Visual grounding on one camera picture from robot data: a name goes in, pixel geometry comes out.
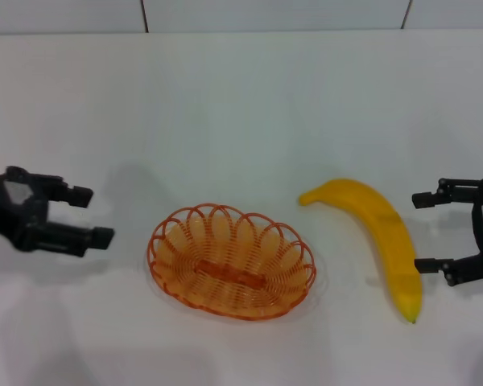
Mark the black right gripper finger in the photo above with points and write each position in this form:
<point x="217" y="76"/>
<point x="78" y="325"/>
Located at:
<point x="463" y="269"/>
<point x="455" y="193"/>

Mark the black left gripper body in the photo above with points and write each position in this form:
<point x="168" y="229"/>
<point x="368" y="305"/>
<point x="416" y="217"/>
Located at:
<point x="12" y="209"/>

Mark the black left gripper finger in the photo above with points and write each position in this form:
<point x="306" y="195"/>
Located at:
<point x="78" y="196"/>
<point x="72" y="239"/>

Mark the yellow banana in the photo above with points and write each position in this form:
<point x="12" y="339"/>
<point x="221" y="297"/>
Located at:
<point x="390" y="233"/>

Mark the orange plastic woven basket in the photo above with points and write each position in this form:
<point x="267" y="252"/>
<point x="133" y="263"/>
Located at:
<point x="230" y="276"/>

